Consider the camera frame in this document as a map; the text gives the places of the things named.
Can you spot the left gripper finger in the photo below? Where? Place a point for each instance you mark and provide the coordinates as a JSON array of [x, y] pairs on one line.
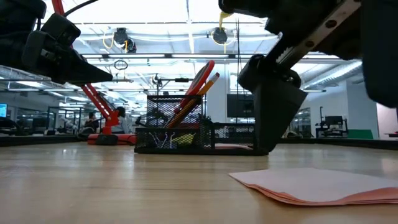
[[62, 67]]

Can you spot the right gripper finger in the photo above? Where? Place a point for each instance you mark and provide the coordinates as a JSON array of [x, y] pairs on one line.
[[273, 112], [382, 46]]

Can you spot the pink note sheet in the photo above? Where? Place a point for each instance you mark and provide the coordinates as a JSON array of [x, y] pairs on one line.
[[233, 147]]

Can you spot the yellow pencil red eraser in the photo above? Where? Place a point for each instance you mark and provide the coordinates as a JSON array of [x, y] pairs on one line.
[[203, 88]]

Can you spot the green sticky note pad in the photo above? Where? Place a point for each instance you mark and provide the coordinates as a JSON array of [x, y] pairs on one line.
[[183, 140]]

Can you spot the black mesh desk organizer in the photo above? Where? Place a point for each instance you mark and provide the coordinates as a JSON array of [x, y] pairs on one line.
[[155, 109]]

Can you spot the black workstation with monitor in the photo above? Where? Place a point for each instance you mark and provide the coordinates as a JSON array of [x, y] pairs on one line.
[[332, 120]]

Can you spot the person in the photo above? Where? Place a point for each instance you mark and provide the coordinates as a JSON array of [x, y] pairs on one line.
[[91, 123], [122, 124]]

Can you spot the thin black pole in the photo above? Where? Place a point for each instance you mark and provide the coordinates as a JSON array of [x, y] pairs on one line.
[[238, 46]]

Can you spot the red jointed stand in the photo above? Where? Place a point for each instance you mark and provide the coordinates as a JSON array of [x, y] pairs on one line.
[[107, 119]]

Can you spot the blue lit monitor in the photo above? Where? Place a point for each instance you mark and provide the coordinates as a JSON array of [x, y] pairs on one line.
[[3, 110]]

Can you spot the pink paper stack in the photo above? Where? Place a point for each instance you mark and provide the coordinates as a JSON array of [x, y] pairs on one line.
[[311, 183]]

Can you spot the green box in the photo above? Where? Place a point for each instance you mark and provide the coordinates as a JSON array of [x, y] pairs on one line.
[[360, 134]]

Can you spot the black wall screen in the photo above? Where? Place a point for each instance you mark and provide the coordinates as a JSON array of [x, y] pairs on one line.
[[239, 105]]

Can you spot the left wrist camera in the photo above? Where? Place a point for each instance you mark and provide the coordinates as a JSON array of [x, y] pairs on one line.
[[62, 29]]

